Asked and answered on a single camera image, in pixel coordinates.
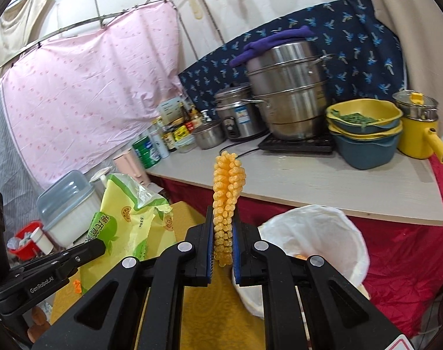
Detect yellow green snack bag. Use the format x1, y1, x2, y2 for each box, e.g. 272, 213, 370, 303
79, 173, 176, 293

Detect white lined trash bin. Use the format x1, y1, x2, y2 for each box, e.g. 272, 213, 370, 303
232, 204, 371, 319

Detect red plastic basin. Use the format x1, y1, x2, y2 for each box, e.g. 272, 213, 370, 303
6, 220, 43, 262

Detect white cup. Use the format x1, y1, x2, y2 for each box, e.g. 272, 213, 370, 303
30, 227, 54, 255

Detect small orange wrapper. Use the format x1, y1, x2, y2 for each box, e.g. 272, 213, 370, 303
73, 279, 82, 295

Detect yellow paisley tablecloth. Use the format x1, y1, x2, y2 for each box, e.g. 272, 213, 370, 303
49, 202, 265, 349

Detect white dish rack box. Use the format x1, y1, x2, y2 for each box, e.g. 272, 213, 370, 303
36, 170, 101, 248

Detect pink electric kettle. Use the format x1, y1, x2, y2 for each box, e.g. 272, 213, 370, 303
113, 148, 150, 186

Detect green tin can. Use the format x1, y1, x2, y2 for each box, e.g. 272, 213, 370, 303
132, 136, 161, 169

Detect white glass electric kettle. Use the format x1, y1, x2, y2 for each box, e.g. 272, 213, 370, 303
89, 167, 112, 187

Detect small steel pot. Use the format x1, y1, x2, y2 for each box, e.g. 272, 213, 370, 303
192, 121, 226, 150

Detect white bottle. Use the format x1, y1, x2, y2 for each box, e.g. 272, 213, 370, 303
150, 123, 169, 159

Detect dark sauce bottle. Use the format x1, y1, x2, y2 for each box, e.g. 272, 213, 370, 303
162, 126, 177, 153

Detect black induction cooker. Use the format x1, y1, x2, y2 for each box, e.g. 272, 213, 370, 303
258, 134, 335, 155

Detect silver rice cooker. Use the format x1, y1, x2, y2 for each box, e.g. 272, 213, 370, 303
215, 83, 267, 141

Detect stacked teal yellow basins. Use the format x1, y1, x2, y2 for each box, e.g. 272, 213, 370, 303
326, 99, 402, 170

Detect pink dotted sheet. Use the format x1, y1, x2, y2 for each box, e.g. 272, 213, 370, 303
1, 2, 182, 188

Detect steel stacked steamer pot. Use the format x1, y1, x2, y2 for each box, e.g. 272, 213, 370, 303
246, 40, 335, 140

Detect yellow saucepan with lid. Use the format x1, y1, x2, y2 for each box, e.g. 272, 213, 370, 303
393, 90, 443, 164

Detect purple cloth on steamer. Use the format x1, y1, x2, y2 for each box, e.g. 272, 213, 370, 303
228, 25, 315, 67

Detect navy patterned cloth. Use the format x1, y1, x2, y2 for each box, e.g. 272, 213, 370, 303
179, 0, 407, 116

